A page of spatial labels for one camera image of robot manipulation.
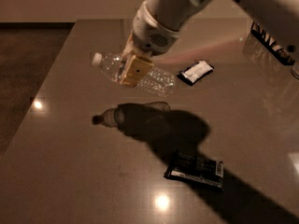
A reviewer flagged black wire basket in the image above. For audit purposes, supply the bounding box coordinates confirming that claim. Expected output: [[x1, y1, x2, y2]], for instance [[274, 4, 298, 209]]
[[250, 21, 295, 66]]

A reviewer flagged black snack bar wrapper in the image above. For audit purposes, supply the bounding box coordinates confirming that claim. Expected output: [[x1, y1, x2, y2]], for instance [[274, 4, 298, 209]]
[[164, 150, 224, 189]]

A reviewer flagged clear plastic water bottle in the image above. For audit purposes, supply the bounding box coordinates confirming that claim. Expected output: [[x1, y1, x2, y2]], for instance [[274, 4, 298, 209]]
[[92, 52, 176, 97]]

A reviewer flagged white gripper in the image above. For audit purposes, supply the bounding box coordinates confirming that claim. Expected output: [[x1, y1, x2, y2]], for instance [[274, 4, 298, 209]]
[[120, 2, 179, 87]]

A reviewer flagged white and black snack packet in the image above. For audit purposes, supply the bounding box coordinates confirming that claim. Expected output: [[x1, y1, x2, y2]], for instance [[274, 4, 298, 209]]
[[178, 60, 214, 86]]

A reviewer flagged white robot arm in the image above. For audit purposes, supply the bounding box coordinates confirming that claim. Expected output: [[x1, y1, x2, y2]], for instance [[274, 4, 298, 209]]
[[122, 0, 299, 77]]

